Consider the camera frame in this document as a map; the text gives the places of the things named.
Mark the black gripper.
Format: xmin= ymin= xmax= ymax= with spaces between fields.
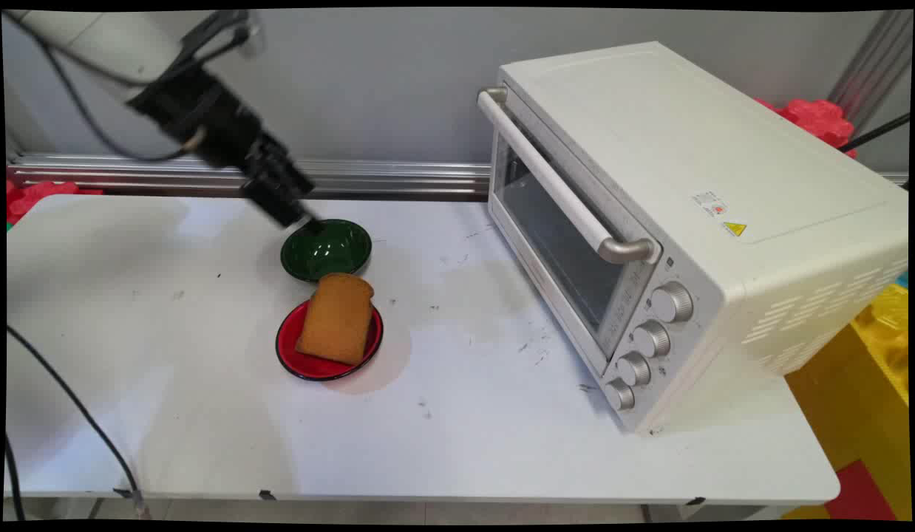
xmin=126 ymin=65 xmax=325 ymax=231

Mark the dark green bowl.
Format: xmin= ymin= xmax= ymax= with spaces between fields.
xmin=280 ymin=219 xmax=373 ymax=283

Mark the brown toast slice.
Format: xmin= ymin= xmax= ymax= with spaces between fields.
xmin=295 ymin=273 xmax=375 ymax=367

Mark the red plate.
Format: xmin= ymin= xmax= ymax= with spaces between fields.
xmin=275 ymin=298 xmax=384 ymax=382

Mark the red foam mat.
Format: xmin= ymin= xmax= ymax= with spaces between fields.
xmin=7 ymin=180 xmax=103 ymax=226
xmin=755 ymin=98 xmax=857 ymax=158

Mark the silver oven knob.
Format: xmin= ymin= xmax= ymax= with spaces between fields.
xmin=604 ymin=378 xmax=636 ymax=412
xmin=650 ymin=281 xmax=695 ymax=324
xmin=615 ymin=352 xmax=652 ymax=387
xmin=632 ymin=320 xmax=672 ymax=359

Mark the white toaster oven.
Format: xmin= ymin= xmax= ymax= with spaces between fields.
xmin=477 ymin=41 xmax=909 ymax=435

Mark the yellow panel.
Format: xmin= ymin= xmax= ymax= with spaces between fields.
xmin=783 ymin=325 xmax=911 ymax=522

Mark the yellow foam puzzle mat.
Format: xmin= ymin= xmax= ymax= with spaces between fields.
xmin=851 ymin=284 xmax=911 ymax=406

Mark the red floor tile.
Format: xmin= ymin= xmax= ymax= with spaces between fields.
xmin=823 ymin=460 xmax=898 ymax=522

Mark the aluminium rail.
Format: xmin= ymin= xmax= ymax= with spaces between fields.
xmin=7 ymin=154 xmax=909 ymax=202

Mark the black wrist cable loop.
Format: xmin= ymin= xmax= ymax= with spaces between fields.
xmin=178 ymin=9 xmax=262 ymax=76

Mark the white oven door handle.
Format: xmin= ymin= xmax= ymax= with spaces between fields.
xmin=477 ymin=86 xmax=661 ymax=265

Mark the long black cable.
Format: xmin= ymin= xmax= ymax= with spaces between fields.
xmin=7 ymin=325 xmax=149 ymax=519

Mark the short black cable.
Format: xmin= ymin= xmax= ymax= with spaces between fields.
xmin=5 ymin=436 xmax=27 ymax=522

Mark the thin black cable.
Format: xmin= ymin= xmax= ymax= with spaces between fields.
xmin=838 ymin=112 xmax=911 ymax=154

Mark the aluminium frame post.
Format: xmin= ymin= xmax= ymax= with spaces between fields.
xmin=827 ymin=10 xmax=913 ymax=130

